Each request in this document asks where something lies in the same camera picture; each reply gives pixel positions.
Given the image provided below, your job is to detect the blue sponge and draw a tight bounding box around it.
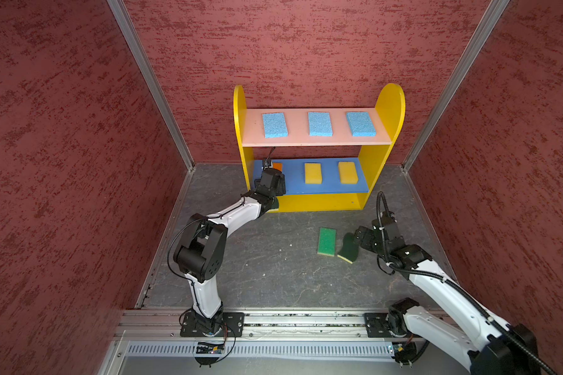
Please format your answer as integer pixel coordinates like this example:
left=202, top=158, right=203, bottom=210
left=307, top=112, right=333, bottom=137
left=262, top=112, right=289, bottom=138
left=346, top=112, right=377, bottom=138

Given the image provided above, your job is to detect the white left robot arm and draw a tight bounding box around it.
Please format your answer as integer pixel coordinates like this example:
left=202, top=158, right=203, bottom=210
left=167, top=187, right=278, bottom=335

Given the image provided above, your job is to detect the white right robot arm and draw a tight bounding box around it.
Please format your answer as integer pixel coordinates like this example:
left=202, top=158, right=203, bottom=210
left=353, top=226, right=555, bottom=374

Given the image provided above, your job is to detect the yellow wooden shelf unit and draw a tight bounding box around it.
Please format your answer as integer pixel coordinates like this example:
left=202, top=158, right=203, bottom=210
left=233, top=84, right=406, bottom=213

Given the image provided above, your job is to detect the dark green curved sponge upper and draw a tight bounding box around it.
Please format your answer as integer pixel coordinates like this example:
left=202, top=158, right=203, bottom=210
left=337, top=233, right=359, bottom=264

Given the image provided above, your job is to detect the green yellow scrub sponge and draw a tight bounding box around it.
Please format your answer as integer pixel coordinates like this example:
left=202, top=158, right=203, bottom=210
left=317, top=227, right=336, bottom=257

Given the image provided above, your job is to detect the aluminium corner frame post right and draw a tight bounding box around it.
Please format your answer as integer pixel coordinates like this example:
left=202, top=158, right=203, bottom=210
left=402, top=0, right=510, bottom=174

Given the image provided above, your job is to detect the aluminium corner frame post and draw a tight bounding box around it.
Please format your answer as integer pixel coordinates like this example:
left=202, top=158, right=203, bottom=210
left=402, top=0, right=510, bottom=174
left=107, top=0, right=195, bottom=172

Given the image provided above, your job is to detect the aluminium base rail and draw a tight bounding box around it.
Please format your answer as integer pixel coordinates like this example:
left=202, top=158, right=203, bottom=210
left=99, top=307, right=400, bottom=374

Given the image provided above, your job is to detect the aluminium corner frame post left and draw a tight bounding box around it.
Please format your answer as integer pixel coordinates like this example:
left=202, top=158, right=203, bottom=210
left=107, top=0, right=195, bottom=172

